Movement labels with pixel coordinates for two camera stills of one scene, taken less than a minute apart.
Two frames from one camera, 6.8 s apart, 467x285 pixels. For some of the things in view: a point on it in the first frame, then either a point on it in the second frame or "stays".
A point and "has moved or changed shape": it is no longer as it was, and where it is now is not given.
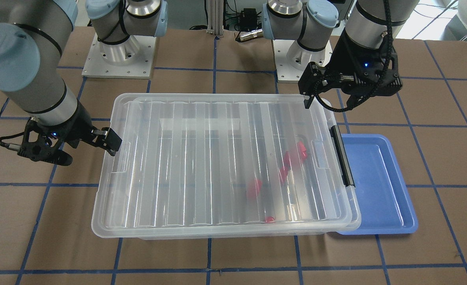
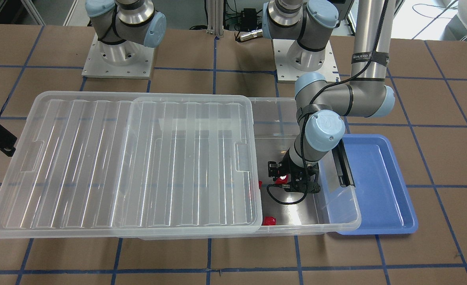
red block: [302, 149] has moved or changed shape
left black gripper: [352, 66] -> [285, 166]
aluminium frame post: [215, 17] stays
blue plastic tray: [385, 207] stays
